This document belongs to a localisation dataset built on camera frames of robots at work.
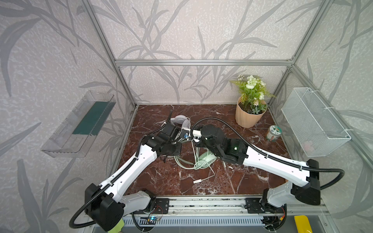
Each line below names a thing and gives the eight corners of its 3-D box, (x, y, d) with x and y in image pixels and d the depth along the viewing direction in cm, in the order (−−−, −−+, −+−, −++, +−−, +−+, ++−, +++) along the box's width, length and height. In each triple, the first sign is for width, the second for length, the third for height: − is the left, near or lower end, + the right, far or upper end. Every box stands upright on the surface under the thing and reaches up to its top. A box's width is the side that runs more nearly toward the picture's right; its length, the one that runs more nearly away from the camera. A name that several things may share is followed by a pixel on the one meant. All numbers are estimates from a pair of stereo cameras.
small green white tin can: (266, 141, 101) (271, 134, 94) (263, 132, 106) (268, 125, 99) (277, 141, 101) (283, 134, 94) (274, 132, 106) (279, 125, 99)
